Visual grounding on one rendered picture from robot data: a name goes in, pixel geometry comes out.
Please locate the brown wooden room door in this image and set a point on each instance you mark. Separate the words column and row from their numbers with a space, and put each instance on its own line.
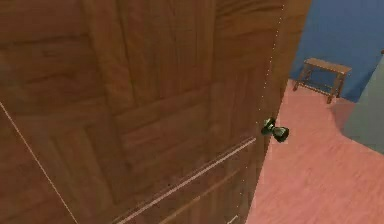
column 140, row 100

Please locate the black door knob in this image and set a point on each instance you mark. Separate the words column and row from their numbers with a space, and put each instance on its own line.
column 275, row 130

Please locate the small brown wooden stool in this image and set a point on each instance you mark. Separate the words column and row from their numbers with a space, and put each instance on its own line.
column 325, row 71

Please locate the grey bed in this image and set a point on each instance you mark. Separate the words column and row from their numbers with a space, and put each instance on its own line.
column 368, row 113

